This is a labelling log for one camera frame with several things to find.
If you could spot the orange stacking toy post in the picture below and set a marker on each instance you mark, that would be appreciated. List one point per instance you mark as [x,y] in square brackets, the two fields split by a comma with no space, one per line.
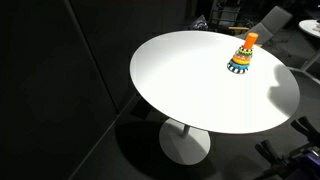
[250,40]

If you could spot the black bag with grey print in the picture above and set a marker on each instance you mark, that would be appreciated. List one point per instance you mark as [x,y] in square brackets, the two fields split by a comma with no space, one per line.
[200,24]

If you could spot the wooden armrest board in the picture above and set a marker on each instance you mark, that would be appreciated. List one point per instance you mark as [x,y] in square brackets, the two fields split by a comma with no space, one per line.
[238,28]

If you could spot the grey metal side table leg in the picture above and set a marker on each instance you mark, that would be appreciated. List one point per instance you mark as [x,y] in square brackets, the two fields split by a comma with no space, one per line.
[311,60]

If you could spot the purple machine part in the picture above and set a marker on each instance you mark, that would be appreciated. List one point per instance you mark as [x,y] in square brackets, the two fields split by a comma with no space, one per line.
[311,161]

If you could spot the white round table pedestal base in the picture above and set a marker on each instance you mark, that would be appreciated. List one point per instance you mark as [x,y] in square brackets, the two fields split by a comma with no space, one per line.
[183,146]

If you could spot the black metal chair frame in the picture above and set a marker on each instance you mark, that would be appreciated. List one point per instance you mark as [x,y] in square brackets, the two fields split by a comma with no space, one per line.
[226,15]

